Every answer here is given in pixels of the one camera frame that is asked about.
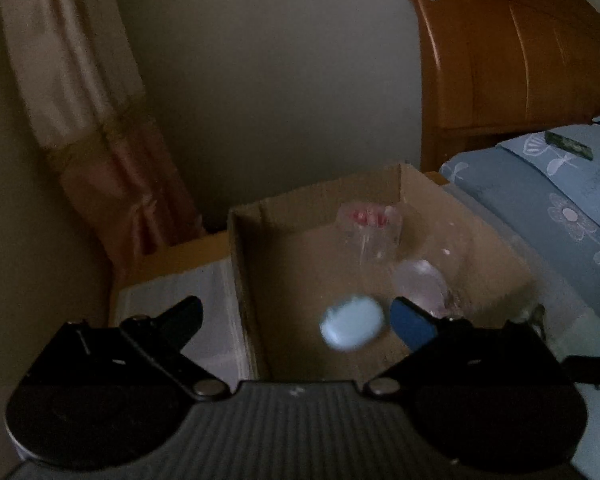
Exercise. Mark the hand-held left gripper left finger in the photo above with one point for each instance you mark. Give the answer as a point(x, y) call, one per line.
point(189, 316)

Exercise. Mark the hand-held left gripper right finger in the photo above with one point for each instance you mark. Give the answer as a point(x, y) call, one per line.
point(411, 326)

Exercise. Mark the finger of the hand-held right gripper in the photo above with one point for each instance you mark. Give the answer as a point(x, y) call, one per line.
point(594, 371)

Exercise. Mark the light blue oval object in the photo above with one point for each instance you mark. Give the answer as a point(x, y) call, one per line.
point(351, 321)

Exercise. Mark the brown cardboard box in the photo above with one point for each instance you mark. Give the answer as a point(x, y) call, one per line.
point(300, 280)

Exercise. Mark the grey checked cloth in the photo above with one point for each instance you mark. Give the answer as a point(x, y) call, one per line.
point(215, 300)

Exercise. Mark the clear plastic jar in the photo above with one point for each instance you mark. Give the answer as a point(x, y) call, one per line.
point(422, 280)

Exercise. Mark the blue floral quilt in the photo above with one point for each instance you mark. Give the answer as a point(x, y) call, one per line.
point(540, 210)

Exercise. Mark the clear jar with red lid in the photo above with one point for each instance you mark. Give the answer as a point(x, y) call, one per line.
point(370, 230)

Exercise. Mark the green packet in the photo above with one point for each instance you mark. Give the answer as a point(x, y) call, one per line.
point(570, 145)

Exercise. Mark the beige and pink curtain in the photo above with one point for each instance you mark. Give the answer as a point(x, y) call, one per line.
point(95, 110)

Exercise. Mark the wooden headboard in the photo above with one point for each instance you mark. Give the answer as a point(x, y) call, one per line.
point(510, 60)

